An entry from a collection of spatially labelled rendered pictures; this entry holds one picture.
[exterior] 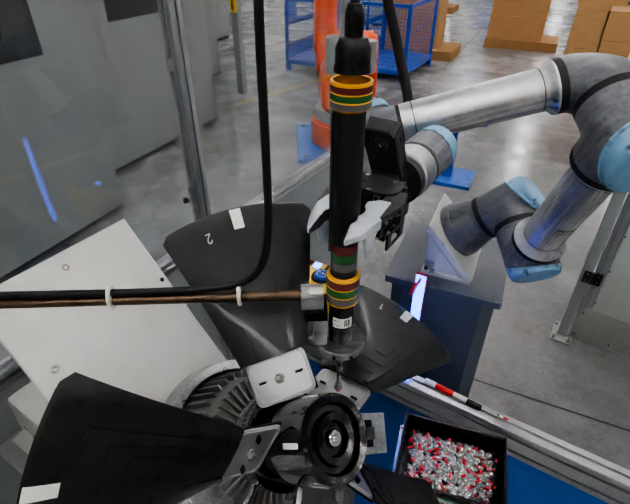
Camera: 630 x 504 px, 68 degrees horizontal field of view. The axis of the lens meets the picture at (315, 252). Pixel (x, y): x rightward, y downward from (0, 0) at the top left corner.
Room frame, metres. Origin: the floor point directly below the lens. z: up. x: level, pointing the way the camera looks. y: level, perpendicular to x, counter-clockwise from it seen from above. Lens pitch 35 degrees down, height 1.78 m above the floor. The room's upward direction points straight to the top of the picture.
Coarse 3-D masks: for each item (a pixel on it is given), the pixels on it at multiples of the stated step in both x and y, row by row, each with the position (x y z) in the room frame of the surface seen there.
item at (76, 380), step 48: (96, 384) 0.30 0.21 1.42; (48, 432) 0.26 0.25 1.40; (96, 432) 0.28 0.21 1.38; (144, 432) 0.29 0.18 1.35; (192, 432) 0.31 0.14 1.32; (240, 432) 0.34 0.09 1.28; (48, 480) 0.24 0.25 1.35; (96, 480) 0.26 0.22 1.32; (144, 480) 0.28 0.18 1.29; (192, 480) 0.30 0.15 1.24
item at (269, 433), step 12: (252, 432) 0.35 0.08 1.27; (264, 432) 0.36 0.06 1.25; (276, 432) 0.37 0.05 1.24; (240, 444) 0.34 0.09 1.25; (252, 444) 0.35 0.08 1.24; (264, 444) 0.36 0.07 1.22; (240, 456) 0.34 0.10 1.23; (264, 456) 0.36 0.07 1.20; (228, 468) 0.34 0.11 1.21; (252, 468) 0.35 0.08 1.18
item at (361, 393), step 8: (320, 376) 0.51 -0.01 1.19; (328, 376) 0.51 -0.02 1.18; (336, 376) 0.51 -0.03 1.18; (320, 384) 0.49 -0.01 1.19; (328, 384) 0.49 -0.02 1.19; (344, 384) 0.49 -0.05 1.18; (352, 384) 0.49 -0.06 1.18; (312, 392) 0.47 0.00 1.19; (320, 392) 0.47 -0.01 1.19; (336, 392) 0.47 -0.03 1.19; (344, 392) 0.47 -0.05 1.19; (352, 392) 0.48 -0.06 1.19; (360, 392) 0.48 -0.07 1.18; (368, 392) 0.48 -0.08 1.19; (352, 400) 0.46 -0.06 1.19; (360, 400) 0.46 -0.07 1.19; (360, 408) 0.45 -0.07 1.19
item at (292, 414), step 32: (256, 416) 0.42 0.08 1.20; (288, 416) 0.39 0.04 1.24; (320, 416) 0.39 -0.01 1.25; (352, 416) 0.41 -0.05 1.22; (320, 448) 0.35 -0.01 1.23; (352, 448) 0.37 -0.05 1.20; (256, 480) 0.35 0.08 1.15; (288, 480) 0.34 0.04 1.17; (320, 480) 0.32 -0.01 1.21; (352, 480) 0.34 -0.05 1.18
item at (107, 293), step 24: (360, 0) 0.48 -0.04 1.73; (264, 24) 0.47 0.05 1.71; (264, 48) 0.47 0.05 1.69; (264, 72) 0.47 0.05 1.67; (264, 96) 0.47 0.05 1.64; (264, 120) 0.47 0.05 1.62; (264, 144) 0.47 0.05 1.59; (264, 168) 0.47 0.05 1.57; (264, 192) 0.47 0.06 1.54; (264, 216) 0.47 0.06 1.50; (264, 240) 0.47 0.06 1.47; (264, 264) 0.47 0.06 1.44; (144, 288) 0.47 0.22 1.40; (168, 288) 0.47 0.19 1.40; (192, 288) 0.47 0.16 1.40; (216, 288) 0.47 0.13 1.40; (240, 288) 0.47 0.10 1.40
